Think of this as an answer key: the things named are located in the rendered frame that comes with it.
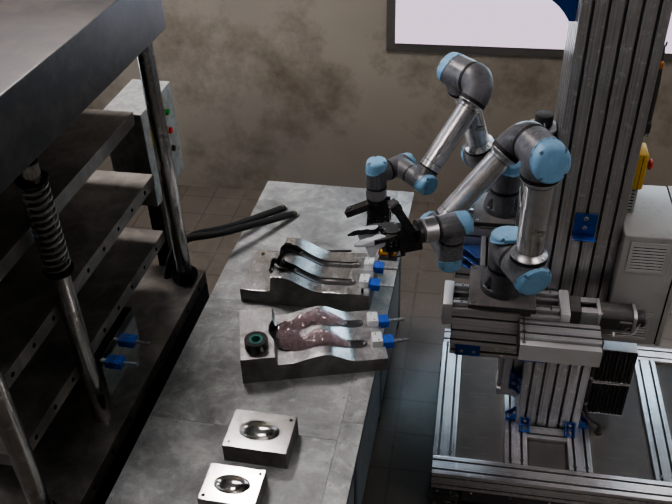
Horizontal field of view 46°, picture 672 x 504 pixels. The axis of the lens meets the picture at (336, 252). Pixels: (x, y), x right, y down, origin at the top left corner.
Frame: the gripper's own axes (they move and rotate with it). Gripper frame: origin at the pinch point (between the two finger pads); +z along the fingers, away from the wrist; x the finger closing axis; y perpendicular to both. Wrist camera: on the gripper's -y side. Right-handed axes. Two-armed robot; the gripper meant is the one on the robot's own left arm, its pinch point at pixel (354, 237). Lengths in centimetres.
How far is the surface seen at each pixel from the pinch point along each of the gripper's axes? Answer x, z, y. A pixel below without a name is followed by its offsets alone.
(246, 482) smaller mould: -18, 42, 63
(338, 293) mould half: 52, -6, 50
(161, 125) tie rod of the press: 81, 46, -15
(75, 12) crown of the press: 46, 64, -62
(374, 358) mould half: 19, -9, 58
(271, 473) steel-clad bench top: -12, 34, 68
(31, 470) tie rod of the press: -15, 98, 43
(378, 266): 61, -25, 47
